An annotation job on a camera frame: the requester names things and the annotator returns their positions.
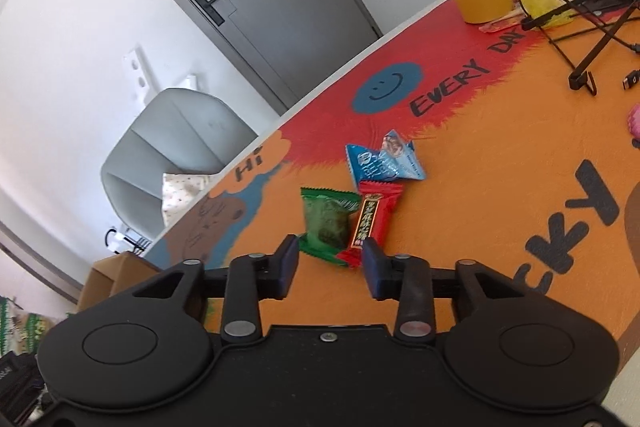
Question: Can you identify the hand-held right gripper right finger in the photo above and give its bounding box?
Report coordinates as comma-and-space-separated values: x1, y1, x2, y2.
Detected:
361, 238, 521, 340

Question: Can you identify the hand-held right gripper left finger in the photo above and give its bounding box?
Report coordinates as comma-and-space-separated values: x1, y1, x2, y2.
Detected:
132, 234, 301, 342

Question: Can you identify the red snack packet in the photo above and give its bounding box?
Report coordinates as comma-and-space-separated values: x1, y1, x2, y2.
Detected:
336, 179, 405, 269

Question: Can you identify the cardboard box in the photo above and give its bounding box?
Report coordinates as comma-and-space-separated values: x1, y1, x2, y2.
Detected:
75, 253, 161, 313

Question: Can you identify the green snack packet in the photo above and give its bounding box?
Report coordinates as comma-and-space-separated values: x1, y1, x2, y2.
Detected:
298, 187, 362, 267

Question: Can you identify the green patterned bag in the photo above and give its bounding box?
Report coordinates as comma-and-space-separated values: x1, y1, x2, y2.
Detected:
0, 297, 68, 358

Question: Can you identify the blue snack packet white label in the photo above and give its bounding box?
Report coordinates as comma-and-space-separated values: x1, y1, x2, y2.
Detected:
345, 143, 401, 188

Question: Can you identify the shiny blue snack packet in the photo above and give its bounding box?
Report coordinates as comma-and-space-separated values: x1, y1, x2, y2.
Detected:
378, 129, 427, 181

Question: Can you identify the dotted white cushion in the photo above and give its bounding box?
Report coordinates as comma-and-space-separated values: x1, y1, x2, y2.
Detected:
161, 172, 218, 224

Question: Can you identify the grey chair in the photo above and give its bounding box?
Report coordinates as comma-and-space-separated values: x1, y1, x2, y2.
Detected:
100, 88, 261, 253

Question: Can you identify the white wall socket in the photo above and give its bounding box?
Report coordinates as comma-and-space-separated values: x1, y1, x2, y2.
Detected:
122, 44, 151, 100

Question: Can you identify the black door handle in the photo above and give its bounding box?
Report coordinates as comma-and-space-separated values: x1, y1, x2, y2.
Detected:
195, 0, 226, 26

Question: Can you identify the black wire stand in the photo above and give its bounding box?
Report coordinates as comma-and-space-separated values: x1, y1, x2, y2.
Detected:
520, 0, 640, 98

